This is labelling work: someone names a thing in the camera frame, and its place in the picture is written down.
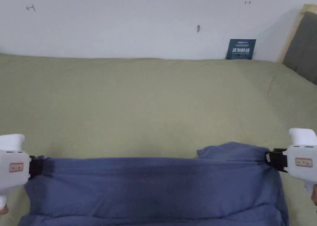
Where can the grey padded headboard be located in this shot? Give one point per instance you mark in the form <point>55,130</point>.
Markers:
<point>301,47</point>

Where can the dark blue shirt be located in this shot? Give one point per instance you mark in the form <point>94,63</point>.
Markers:
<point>153,188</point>

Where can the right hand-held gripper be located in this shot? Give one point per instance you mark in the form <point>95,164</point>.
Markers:
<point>299,159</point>

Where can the dark blue sign card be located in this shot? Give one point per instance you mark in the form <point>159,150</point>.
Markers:
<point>241,49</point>

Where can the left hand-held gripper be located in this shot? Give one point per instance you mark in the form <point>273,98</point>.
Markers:
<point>12,166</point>

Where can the bed with pale green sheet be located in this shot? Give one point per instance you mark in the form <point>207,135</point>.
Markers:
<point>138,107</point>

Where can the person's right hand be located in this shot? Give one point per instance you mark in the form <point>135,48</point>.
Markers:
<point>314,195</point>

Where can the person's left hand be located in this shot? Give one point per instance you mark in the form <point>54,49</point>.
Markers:
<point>3,210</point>

